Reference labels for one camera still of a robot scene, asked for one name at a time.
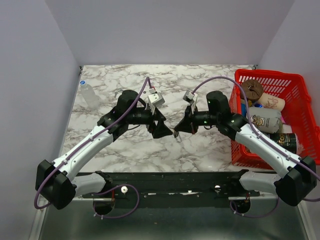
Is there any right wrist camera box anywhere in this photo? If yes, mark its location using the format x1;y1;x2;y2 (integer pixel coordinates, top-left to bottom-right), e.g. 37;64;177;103
182;90;198;113

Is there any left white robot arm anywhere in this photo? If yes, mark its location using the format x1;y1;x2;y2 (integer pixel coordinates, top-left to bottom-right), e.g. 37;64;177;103
35;88;172;210

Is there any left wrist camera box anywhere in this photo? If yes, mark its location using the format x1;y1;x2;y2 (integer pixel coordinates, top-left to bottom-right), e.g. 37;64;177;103
148;93;165;111

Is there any black printed can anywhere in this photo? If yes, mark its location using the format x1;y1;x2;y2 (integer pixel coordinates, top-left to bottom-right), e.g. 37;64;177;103
265;132;301;155

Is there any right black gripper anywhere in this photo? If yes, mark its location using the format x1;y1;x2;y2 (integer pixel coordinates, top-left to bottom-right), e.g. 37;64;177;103
175;103;220;134

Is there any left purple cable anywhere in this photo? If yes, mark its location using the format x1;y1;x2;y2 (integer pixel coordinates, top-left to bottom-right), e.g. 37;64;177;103
33;76;157;220

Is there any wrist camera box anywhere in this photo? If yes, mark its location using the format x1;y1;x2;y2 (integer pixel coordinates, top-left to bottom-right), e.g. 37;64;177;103
148;93;165;111
182;90;198;113

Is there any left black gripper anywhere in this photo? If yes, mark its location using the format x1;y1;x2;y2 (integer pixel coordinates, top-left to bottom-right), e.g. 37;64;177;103
127;104;173;139

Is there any brown round wooden block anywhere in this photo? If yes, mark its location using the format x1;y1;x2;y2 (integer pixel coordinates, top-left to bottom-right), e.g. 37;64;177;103
240;79;264;103

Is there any beige printed cylinder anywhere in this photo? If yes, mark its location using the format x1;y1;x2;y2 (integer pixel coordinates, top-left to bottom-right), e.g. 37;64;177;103
257;93;286;112

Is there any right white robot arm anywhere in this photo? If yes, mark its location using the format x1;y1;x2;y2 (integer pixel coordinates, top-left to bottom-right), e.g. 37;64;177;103
174;90;318;207

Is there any grey printed pouch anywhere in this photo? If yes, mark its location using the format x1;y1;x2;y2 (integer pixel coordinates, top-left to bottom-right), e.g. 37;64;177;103
247;107;283;134

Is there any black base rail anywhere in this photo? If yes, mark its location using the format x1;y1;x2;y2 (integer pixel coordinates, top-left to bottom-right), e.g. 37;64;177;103
82;170;263;216

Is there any red plastic basket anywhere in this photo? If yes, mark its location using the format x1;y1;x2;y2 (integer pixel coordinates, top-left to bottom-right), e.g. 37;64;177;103
229;69;320;170

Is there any clear plastic water bottle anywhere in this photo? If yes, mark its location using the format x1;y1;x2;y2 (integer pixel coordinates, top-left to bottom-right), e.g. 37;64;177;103
79;80;99;109

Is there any small brass padlock with key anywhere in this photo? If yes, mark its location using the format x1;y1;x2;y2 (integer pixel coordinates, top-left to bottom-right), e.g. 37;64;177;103
173;131;182;143

